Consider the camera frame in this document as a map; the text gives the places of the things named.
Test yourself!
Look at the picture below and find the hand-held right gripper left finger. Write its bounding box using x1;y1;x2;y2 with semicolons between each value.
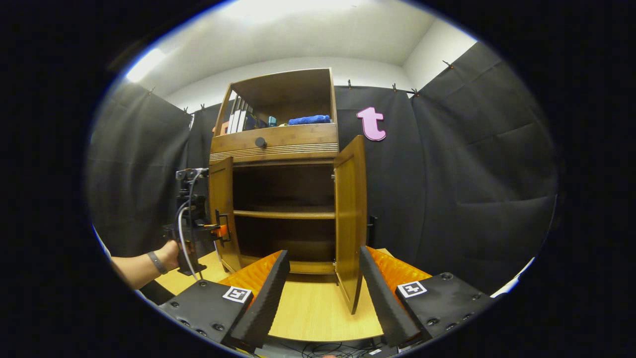
159;250;291;350

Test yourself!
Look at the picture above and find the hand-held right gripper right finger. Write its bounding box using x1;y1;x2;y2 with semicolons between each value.
359;246;497;347

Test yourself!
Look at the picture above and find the narrow wooden cabinet door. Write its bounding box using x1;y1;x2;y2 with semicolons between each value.
209;157;244;273

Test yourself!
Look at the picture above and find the wide wooden cabinet door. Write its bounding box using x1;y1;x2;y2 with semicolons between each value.
333;135;368;315

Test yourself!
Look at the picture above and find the wooden double-door shoe cabinet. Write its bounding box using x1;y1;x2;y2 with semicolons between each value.
209;68;341;276

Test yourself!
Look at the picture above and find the wooden cabinet shelf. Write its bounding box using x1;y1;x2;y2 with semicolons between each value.
233;209;336;220

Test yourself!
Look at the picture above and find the dark wristband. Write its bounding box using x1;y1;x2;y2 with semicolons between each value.
147;251;168;275

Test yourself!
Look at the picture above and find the black backdrop cloth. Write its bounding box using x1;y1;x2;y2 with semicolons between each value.
87;42;558;294

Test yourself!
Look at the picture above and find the blue folded towel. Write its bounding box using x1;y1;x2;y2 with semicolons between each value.
288;115;331;126

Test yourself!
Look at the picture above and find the ceiling light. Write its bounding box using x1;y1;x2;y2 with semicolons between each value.
125;48;167;84

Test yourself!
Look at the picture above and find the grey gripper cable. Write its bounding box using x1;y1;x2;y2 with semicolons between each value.
177;172;203;279

